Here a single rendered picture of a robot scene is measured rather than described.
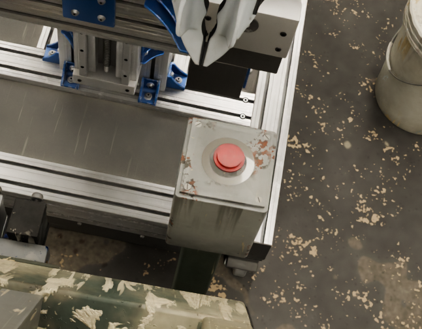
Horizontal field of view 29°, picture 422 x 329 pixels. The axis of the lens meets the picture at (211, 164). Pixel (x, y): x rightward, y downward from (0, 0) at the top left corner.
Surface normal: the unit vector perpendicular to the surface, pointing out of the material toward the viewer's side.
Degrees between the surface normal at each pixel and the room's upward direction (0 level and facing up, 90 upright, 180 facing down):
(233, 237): 90
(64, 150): 0
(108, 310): 30
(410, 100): 93
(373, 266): 0
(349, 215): 0
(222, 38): 62
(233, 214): 90
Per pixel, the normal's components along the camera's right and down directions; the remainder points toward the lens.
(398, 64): -0.95, 0.25
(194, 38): -0.11, 0.55
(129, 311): 0.04, 0.06
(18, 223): 0.12, -0.45
